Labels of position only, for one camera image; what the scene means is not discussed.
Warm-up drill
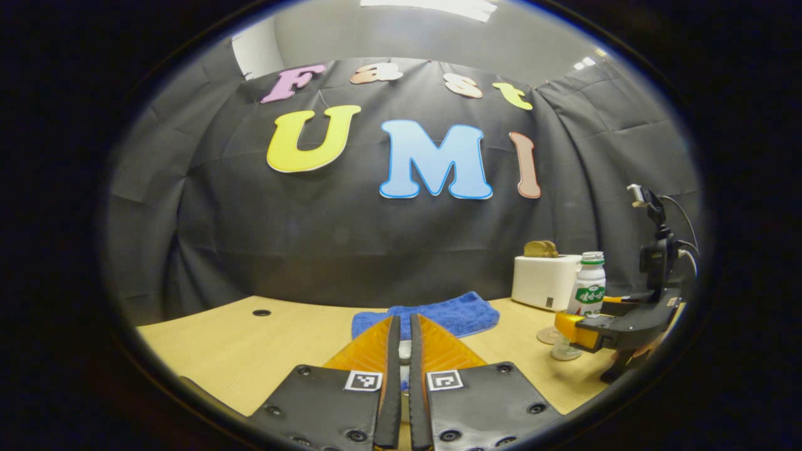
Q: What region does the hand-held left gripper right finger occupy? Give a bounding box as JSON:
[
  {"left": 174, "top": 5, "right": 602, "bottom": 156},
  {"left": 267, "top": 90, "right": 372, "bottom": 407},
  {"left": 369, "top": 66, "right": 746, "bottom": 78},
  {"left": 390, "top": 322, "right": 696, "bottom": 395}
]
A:
[{"left": 410, "top": 313, "right": 565, "bottom": 451}]

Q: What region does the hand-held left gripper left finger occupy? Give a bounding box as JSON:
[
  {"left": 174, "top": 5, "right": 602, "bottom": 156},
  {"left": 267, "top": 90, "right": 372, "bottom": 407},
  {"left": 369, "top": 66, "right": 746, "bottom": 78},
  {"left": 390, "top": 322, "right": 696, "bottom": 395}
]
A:
[{"left": 247, "top": 315, "right": 402, "bottom": 451}]

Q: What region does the white water bottle green label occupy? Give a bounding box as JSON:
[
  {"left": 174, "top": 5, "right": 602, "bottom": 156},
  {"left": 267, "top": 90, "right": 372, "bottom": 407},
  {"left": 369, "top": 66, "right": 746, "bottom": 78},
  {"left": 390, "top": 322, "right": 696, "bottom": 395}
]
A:
[{"left": 551, "top": 252, "right": 607, "bottom": 361}]

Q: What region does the white toaster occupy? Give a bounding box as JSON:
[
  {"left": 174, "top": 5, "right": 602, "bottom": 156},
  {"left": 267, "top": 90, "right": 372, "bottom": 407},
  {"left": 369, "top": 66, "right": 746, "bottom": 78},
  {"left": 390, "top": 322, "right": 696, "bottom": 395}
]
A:
[{"left": 511, "top": 254, "right": 582, "bottom": 312}]

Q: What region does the blue towel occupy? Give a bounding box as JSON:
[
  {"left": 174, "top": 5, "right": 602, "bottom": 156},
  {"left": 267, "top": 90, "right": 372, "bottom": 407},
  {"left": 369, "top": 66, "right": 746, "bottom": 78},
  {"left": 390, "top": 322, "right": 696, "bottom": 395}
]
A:
[{"left": 351, "top": 291, "right": 501, "bottom": 342}]

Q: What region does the black backdrop cloth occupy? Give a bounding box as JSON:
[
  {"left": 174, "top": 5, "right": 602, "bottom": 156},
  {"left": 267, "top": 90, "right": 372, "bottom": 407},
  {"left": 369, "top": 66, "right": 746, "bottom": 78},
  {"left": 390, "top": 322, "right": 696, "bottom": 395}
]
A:
[{"left": 107, "top": 56, "right": 706, "bottom": 326}]

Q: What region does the ceiling light panel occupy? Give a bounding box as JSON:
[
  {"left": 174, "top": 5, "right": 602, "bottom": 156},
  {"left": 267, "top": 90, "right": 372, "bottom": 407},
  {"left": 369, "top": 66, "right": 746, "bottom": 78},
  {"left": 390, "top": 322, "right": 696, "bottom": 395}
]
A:
[{"left": 360, "top": 0, "right": 499, "bottom": 23}]

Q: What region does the thin gripper cable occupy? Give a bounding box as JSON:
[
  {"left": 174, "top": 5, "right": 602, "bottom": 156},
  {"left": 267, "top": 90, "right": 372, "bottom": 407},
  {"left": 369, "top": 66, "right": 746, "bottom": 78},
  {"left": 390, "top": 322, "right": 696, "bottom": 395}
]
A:
[{"left": 660, "top": 195, "right": 700, "bottom": 276}]

